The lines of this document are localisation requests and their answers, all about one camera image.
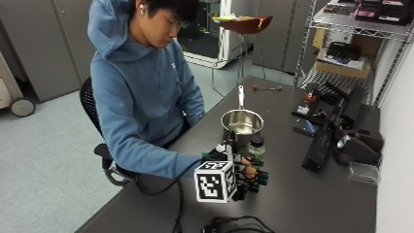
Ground black tray with red part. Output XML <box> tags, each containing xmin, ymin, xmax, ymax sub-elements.
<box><xmin>291</xmin><ymin>91</ymin><xmax>323</xmax><ymax>119</ymax></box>

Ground long black bar device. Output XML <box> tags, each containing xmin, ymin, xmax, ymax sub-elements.
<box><xmin>299</xmin><ymin>96</ymin><xmax>346</xmax><ymax>173</ymax></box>

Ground black bag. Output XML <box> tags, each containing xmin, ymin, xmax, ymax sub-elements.
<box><xmin>326</xmin><ymin>42</ymin><xmax>362</xmax><ymax>62</ymax></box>

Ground black office chair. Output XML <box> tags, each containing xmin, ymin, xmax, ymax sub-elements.
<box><xmin>78</xmin><ymin>77</ymin><xmax>143</xmax><ymax>187</ymax></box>

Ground red handled screwdriver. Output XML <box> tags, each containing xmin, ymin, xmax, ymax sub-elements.
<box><xmin>251</xmin><ymin>84</ymin><xmax>283</xmax><ymax>92</ymax></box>

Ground flat cardboard box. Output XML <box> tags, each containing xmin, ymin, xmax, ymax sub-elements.
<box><xmin>314</xmin><ymin>48</ymin><xmax>372</xmax><ymax>80</ymax></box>

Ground grey cabinet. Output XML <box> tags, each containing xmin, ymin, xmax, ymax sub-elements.
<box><xmin>0</xmin><ymin>0</ymin><xmax>97</xmax><ymax>103</ymax></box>

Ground tall cardboard box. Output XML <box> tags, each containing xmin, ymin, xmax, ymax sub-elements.
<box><xmin>311</xmin><ymin>27</ymin><xmax>383</xmax><ymax>59</ymax></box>

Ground green bottle with black cap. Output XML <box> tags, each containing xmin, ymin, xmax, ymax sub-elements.
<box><xmin>244</xmin><ymin>136</ymin><xmax>267</xmax><ymax>164</ymax></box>

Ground black device with cables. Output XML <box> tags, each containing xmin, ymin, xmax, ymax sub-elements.
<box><xmin>200</xmin><ymin>215</ymin><xmax>276</xmax><ymax>233</ymax></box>

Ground white framed glass cabinet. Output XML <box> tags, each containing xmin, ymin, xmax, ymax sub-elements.
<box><xmin>176</xmin><ymin>0</ymin><xmax>243</xmax><ymax>70</ymax></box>

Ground beige cart with wheel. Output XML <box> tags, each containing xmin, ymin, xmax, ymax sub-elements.
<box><xmin>0</xmin><ymin>51</ymin><xmax>37</xmax><ymax>117</ymax></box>

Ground clear plastic box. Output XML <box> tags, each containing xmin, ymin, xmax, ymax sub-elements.
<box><xmin>347</xmin><ymin>160</ymin><xmax>381</xmax><ymax>185</ymax></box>

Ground brown bar stool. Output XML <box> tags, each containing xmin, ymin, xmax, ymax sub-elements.
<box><xmin>208</xmin><ymin>15</ymin><xmax>274</xmax><ymax>98</ymax></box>

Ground black rounded device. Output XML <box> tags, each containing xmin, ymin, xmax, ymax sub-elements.
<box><xmin>334</xmin><ymin>129</ymin><xmax>385</xmax><ymax>167</ymax></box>

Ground white marker cube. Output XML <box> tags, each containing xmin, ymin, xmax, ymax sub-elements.
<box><xmin>192</xmin><ymin>160</ymin><xmax>239</xmax><ymax>204</ymax></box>

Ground metal wire shelf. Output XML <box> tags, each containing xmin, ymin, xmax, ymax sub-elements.
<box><xmin>294</xmin><ymin>0</ymin><xmax>414</xmax><ymax>108</ymax></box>

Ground stack of dark boxes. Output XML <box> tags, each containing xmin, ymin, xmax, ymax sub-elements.
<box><xmin>322</xmin><ymin>0</ymin><xmax>414</xmax><ymax>26</ymax></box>

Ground small blue item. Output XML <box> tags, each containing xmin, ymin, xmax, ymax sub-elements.
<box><xmin>302</xmin><ymin>119</ymin><xmax>318</xmax><ymax>134</ymax></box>

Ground steel saucepan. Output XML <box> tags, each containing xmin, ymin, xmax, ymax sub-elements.
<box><xmin>219</xmin><ymin>84</ymin><xmax>264</xmax><ymax>148</ymax></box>

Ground black glove cable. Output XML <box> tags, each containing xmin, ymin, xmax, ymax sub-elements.
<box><xmin>133</xmin><ymin>158</ymin><xmax>204</xmax><ymax>233</ymax></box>

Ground person in blue hoodie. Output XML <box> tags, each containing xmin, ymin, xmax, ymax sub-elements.
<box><xmin>86</xmin><ymin>0</ymin><xmax>207</xmax><ymax>180</ymax></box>

